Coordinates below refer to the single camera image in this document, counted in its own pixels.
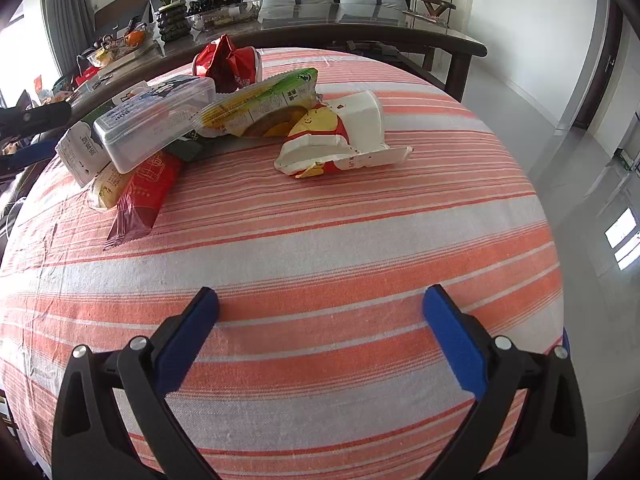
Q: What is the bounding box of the red gift bag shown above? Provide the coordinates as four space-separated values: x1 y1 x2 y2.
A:
75 66 100 87

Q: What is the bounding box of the blue plastic trash basket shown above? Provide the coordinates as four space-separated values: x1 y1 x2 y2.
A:
562 328 570 356

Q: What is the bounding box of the dark wooden coffee table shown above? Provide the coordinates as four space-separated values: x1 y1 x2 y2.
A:
72 3 487 122

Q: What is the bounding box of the green yellow snack wrapper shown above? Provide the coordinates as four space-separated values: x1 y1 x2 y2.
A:
191 67 319 138

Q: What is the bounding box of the grey curtain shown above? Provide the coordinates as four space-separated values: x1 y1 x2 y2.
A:
40 0 96 75

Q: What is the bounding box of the cream bread wrapper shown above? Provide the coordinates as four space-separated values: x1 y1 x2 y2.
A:
86 162 134 211

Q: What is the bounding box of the white green milk carton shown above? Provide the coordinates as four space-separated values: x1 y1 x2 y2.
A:
55 100 115 188

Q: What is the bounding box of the glass snack bowl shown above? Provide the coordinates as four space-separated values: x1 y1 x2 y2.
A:
186 0 262 32

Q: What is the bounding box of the glass fruit bowl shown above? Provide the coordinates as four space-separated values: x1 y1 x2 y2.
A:
86 24 148 68

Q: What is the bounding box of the white red paper box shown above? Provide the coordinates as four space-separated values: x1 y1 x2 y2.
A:
274 90 412 179

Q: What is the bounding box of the crushed red soda can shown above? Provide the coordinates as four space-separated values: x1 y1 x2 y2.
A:
191 35 262 94

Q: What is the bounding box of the dark green snack bag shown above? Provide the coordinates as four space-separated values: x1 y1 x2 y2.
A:
163 130 210 162

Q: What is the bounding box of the striped orange white tablecloth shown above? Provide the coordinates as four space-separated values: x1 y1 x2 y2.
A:
1 49 563 479

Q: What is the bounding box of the potted green plant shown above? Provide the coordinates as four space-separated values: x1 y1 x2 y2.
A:
134 0 194 44

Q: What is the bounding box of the red snack wrapper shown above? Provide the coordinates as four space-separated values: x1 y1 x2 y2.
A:
104 151 183 250

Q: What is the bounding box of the clear plastic food box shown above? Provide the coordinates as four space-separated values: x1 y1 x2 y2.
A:
93 75 216 174

